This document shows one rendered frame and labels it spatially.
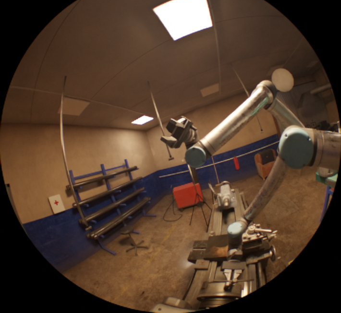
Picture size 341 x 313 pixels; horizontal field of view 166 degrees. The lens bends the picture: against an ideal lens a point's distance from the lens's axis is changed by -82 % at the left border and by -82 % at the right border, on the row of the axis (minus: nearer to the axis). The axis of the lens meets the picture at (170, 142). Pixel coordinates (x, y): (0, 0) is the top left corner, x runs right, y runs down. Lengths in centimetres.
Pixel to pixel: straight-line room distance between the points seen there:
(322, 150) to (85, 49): 196
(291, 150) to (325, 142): 13
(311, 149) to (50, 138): 355
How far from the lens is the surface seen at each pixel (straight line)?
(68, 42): 169
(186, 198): 388
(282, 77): 398
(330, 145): 43
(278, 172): 59
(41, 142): 325
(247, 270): 126
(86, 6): 150
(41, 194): 309
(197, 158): 49
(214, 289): 79
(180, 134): 48
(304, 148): 39
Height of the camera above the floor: 196
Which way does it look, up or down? 5 degrees up
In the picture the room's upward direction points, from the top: 17 degrees counter-clockwise
